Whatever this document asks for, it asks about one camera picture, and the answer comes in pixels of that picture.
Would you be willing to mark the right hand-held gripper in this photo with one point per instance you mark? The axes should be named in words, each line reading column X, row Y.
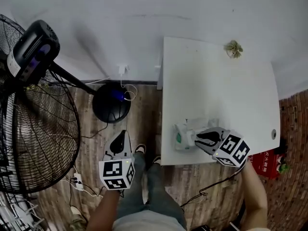
column 233, row 150

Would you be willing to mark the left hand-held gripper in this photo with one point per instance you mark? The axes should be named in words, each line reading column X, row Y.
column 115, row 170

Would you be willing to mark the white tissue pack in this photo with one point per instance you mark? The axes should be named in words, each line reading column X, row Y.
column 181, row 138

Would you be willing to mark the person's left forearm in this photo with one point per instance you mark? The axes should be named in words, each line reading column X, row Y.
column 101, row 213

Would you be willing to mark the person's right forearm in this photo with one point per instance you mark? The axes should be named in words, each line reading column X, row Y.
column 255, row 196

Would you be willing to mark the person's left shoe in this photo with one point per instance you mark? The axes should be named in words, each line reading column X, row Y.
column 140, row 148

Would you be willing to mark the person's shoe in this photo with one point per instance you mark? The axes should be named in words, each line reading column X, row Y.
column 140, row 148
column 156, row 159

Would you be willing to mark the person's right shoe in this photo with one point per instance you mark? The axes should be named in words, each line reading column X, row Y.
column 156, row 159

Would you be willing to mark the person's left leg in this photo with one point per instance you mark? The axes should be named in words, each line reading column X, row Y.
column 133, row 189

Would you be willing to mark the person's leg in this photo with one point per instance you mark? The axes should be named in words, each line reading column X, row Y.
column 133, row 189
column 163, row 194

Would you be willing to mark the white table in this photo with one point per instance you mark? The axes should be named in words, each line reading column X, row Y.
column 216, row 93

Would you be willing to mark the blue power bank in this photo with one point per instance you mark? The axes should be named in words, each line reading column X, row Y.
column 119, row 95

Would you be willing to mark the white power strip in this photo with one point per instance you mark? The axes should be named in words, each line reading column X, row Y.
column 79, row 181

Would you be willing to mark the red fire equipment box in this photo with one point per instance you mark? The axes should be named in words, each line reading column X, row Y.
column 264, row 165

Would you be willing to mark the person's right leg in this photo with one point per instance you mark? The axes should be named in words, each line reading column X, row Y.
column 163, row 194

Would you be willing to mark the black fuzzy object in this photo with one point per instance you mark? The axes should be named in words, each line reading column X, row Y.
column 281, row 145

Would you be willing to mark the tiny green potted plant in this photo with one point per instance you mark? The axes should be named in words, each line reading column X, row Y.
column 284, row 168

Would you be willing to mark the person's light shirt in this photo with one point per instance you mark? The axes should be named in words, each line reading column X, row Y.
column 146, row 221

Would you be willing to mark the beige slipper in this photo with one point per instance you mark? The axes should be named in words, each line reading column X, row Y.
column 77, row 219

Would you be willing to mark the black standing fan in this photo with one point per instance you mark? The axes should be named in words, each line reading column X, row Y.
column 36, row 117

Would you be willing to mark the small potted plant white pot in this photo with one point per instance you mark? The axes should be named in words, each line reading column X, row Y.
column 233, row 49

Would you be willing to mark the white metal rack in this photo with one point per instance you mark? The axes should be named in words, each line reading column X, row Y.
column 14, row 215

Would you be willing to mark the white wall charger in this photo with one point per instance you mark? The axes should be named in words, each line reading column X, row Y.
column 123, row 70

